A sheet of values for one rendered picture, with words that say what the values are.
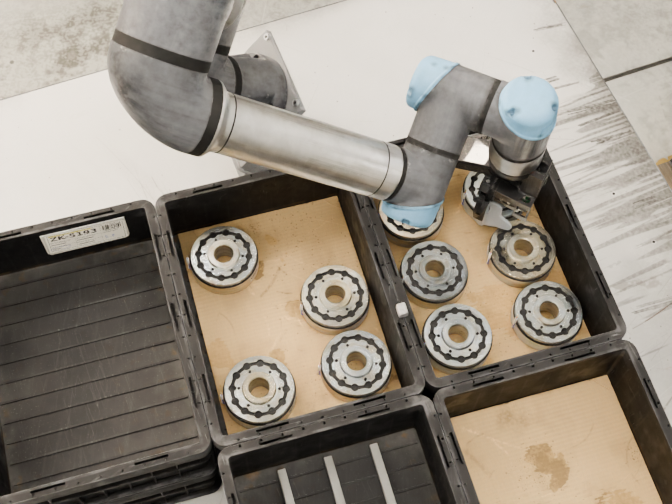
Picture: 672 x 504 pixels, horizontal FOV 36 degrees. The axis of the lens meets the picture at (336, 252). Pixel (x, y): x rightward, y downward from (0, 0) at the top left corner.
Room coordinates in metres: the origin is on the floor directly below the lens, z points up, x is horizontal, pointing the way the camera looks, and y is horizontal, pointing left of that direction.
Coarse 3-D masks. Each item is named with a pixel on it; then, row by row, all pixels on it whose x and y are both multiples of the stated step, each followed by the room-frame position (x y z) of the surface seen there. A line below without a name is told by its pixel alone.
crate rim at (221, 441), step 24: (192, 192) 0.77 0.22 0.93; (360, 216) 0.75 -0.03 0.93; (168, 240) 0.70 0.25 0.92; (384, 264) 0.67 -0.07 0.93; (384, 288) 0.63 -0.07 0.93; (192, 336) 0.54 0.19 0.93; (408, 336) 0.56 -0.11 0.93; (408, 360) 0.52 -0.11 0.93; (336, 408) 0.45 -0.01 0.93; (360, 408) 0.45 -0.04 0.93; (216, 432) 0.41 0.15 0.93; (240, 432) 0.41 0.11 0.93; (264, 432) 0.41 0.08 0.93
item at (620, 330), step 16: (400, 144) 0.89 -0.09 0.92; (560, 192) 0.81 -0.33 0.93; (368, 208) 0.76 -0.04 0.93; (576, 224) 0.75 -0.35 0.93; (384, 240) 0.71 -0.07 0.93; (384, 256) 0.68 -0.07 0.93; (592, 256) 0.70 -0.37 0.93; (592, 272) 0.68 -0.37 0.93; (400, 288) 0.63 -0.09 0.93; (608, 288) 0.65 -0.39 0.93; (608, 304) 0.63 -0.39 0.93; (416, 336) 0.57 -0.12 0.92; (592, 336) 0.58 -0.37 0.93; (608, 336) 0.58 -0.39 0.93; (416, 352) 0.54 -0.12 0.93; (544, 352) 0.55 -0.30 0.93; (560, 352) 0.55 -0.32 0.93; (432, 368) 0.52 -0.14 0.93; (480, 368) 0.52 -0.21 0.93; (496, 368) 0.52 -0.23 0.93; (512, 368) 0.52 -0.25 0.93; (432, 384) 0.49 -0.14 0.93; (448, 384) 0.49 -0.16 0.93
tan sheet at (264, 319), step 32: (224, 224) 0.78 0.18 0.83; (256, 224) 0.78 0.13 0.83; (288, 224) 0.78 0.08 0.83; (320, 224) 0.79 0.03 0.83; (224, 256) 0.72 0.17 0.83; (288, 256) 0.73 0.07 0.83; (320, 256) 0.73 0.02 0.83; (352, 256) 0.73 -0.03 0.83; (192, 288) 0.66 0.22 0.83; (256, 288) 0.67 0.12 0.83; (288, 288) 0.67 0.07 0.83; (224, 320) 0.61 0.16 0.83; (256, 320) 0.62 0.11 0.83; (288, 320) 0.62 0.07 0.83; (224, 352) 0.56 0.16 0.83; (256, 352) 0.56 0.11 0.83; (288, 352) 0.57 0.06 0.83; (320, 352) 0.57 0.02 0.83; (320, 384) 0.52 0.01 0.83; (224, 416) 0.46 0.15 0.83; (288, 416) 0.47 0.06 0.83
